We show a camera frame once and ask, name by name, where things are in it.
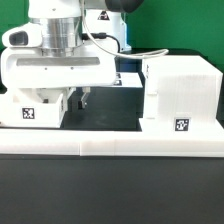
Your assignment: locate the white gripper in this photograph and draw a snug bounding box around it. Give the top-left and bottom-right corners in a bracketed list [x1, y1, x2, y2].
[1, 45, 116, 109]

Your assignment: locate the white front drawer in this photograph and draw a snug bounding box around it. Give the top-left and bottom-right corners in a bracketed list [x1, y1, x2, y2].
[0, 88, 75, 128]

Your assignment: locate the white drawer cabinet box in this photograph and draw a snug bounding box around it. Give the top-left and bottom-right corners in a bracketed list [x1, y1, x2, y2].
[140, 55, 223, 133]

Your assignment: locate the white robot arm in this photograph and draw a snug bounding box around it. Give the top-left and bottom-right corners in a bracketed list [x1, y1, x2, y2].
[0, 0, 144, 108]

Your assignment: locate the white fiducial marker sheet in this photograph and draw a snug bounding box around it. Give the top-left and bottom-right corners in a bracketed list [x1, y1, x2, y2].
[113, 72, 142, 88]

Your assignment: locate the white L-shaped fence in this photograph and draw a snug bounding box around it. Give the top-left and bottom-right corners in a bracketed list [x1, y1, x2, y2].
[0, 129, 224, 158]

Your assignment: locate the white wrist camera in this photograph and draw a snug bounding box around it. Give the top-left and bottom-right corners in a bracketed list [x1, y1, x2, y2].
[2, 22, 43, 48]

